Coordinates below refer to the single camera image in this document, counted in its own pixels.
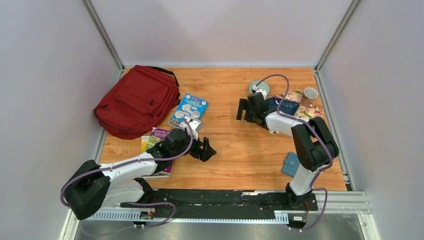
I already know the dark blue pencil pouch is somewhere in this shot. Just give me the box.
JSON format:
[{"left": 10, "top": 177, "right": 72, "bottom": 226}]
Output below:
[{"left": 265, "top": 97, "right": 300, "bottom": 116}]

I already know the blue puzzle box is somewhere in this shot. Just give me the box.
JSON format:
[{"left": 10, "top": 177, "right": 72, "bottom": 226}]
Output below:
[{"left": 168, "top": 93, "right": 209, "bottom": 128}]

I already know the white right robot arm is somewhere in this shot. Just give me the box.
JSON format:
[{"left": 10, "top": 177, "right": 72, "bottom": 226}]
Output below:
[{"left": 236, "top": 92, "right": 340, "bottom": 210}]

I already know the green yellow book underneath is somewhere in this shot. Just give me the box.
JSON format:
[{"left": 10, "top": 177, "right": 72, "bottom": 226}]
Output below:
[{"left": 140, "top": 135, "right": 151, "bottom": 154}]

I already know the pale blue ceramic bowl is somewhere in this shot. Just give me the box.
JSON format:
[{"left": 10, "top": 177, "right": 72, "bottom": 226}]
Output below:
[{"left": 248, "top": 80, "right": 271, "bottom": 94}]

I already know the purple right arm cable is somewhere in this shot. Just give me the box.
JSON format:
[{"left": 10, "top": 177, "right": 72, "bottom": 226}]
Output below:
[{"left": 253, "top": 73, "right": 334, "bottom": 232}]

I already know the teal blue wallet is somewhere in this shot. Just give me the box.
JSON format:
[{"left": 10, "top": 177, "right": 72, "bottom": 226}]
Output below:
[{"left": 281, "top": 152, "right": 300, "bottom": 178}]

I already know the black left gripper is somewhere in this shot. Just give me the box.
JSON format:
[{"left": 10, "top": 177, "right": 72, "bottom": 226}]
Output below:
[{"left": 171, "top": 129, "right": 217, "bottom": 162}]

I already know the purple children's book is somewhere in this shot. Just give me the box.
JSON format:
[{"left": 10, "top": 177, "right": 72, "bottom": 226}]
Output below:
[{"left": 146, "top": 127, "right": 173, "bottom": 179}]

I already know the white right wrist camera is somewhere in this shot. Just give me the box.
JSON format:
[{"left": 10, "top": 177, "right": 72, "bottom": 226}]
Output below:
[{"left": 251, "top": 85, "right": 268, "bottom": 100}]

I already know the floral rectangular tray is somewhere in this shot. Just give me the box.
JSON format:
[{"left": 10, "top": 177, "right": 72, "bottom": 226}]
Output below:
[{"left": 268, "top": 89, "right": 323, "bottom": 135}]

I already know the red student backpack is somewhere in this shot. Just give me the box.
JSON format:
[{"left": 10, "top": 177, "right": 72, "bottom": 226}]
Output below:
[{"left": 93, "top": 65, "right": 181, "bottom": 140}]

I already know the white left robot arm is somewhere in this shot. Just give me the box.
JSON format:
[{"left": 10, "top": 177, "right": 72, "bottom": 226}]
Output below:
[{"left": 60, "top": 128, "right": 217, "bottom": 220}]

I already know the pink mug white inside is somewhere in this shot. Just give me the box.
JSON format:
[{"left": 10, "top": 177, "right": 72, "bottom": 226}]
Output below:
[{"left": 300, "top": 87, "right": 319, "bottom": 108}]

